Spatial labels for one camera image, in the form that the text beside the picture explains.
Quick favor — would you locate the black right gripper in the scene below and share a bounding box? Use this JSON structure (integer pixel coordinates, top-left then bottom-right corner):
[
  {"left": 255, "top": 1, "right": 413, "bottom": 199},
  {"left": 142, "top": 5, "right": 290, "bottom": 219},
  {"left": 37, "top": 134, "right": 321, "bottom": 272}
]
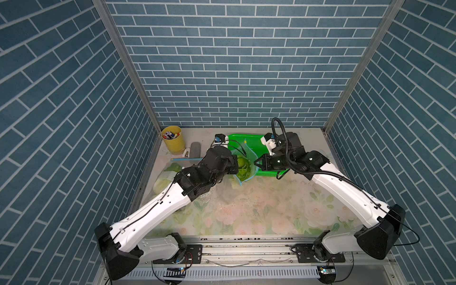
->
[{"left": 252, "top": 154, "right": 292, "bottom": 172}]

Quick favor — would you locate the clear zipper bag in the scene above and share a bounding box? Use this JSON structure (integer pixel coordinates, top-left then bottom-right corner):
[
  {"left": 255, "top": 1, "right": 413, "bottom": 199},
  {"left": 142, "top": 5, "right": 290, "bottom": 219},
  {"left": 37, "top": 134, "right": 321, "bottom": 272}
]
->
[
  {"left": 141, "top": 158, "right": 202, "bottom": 205},
  {"left": 216, "top": 138, "right": 258, "bottom": 204}
]

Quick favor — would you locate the chinese cabbage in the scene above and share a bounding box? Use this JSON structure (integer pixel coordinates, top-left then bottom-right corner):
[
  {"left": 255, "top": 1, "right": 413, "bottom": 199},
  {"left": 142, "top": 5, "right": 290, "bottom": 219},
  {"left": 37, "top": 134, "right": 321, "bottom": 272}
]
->
[
  {"left": 236, "top": 156, "right": 251, "bottom": 182},
  {"left": 153, "top": 162, "right": 183, "bottom": 194}
]

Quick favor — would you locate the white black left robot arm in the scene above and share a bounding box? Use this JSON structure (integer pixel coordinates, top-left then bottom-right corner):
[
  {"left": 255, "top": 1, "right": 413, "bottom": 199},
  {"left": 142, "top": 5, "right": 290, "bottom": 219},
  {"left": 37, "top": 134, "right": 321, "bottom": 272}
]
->
[{"left": 95, "top": 146, "right": 239, "bottom": 281}]

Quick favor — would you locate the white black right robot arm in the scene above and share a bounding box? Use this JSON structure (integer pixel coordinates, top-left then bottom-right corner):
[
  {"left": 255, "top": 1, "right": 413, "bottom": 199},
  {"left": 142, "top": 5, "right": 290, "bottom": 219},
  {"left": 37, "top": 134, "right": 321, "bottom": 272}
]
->
[{"left": 254, "top": 132, "right": 406, "bottom": 262}]

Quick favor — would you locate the white clip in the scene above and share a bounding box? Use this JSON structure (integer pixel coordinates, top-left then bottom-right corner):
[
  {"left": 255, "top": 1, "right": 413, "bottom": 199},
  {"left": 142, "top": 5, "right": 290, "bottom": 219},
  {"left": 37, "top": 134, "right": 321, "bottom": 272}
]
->
[{"left": 182, "top": 148, "right": 190, "bottom": 158}]

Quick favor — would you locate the grey fabric roll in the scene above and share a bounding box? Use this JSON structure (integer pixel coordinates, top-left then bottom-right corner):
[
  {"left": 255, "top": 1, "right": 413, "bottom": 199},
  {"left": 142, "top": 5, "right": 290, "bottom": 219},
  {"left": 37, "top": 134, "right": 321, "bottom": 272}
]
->
[{"left": 189, "top": 142, "right": 201, "bottom": 159}]

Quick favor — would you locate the green plastic basket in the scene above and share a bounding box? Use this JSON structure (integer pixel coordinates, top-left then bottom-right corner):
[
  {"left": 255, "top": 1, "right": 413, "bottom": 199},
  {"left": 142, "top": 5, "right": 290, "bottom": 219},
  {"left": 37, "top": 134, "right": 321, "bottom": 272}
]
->
[{"left": 228, "top": 134, "right": 277, "bottom": 177}]

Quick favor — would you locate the yellow pen cup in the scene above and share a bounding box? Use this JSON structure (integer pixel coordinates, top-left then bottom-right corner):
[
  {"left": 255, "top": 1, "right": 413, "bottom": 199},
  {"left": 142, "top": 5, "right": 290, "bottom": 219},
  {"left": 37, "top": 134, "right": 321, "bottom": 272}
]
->
[{"left": 161, "top": 126, "right": 186, "bottom": 155}]

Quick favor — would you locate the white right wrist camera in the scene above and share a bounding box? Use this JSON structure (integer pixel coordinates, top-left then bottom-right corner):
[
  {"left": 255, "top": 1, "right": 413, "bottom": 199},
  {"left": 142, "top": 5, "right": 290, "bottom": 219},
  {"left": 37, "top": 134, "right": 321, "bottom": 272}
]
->
[{"left": 261, "top": 133, "right": 277, "bottom": 156}]

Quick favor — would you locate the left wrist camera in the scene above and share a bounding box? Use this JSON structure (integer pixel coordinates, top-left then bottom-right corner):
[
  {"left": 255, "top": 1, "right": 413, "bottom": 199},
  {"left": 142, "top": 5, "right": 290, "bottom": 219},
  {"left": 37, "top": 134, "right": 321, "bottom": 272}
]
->
[{"left": 214, "top": 134, "right": 227, "bottom": 144}]

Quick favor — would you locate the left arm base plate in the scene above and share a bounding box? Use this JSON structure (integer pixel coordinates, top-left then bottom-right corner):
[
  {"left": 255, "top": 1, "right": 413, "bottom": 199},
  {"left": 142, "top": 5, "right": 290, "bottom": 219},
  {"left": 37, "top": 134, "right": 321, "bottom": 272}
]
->
[{"left": 153, "top": 244, "right": 203, "bottom": 265}]

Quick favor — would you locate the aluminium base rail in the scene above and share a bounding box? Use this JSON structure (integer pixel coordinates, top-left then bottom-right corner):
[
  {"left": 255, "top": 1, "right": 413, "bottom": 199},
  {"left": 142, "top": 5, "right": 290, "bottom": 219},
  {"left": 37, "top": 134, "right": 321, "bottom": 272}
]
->
[{"left": 116, "top": 236, "right": 406, "bottom": 285}]

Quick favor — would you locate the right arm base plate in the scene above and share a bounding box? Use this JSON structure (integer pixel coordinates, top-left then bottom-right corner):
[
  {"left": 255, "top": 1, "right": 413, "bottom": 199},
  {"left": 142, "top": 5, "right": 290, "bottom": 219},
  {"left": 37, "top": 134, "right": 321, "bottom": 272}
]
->
[{"left": 290, "top": 243, "right": 346, "bottom": 264}]

